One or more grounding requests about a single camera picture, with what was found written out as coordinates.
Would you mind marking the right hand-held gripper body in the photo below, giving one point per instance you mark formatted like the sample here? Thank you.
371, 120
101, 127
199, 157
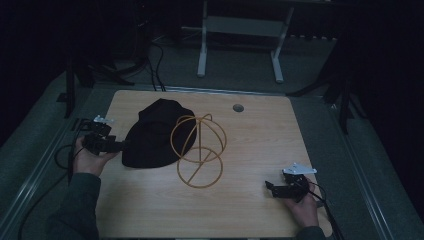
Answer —
294, 185

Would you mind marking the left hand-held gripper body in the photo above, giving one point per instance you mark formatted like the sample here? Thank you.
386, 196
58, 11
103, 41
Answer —
97, 140

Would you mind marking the black hat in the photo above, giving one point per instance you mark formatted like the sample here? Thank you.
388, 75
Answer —
158, 134

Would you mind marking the person's left hand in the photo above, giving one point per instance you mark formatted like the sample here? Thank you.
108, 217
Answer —
87, 160

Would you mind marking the person's right hand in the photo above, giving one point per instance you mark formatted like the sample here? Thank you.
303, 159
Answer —
304, 210

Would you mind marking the black tripod stand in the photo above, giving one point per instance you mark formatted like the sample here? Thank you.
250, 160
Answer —
336, 90
90, 73

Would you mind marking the grey table grommet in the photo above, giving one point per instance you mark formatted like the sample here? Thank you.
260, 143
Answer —
238, 107

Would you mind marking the white metal table frame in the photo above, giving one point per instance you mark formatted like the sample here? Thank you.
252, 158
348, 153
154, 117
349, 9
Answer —
242, 40

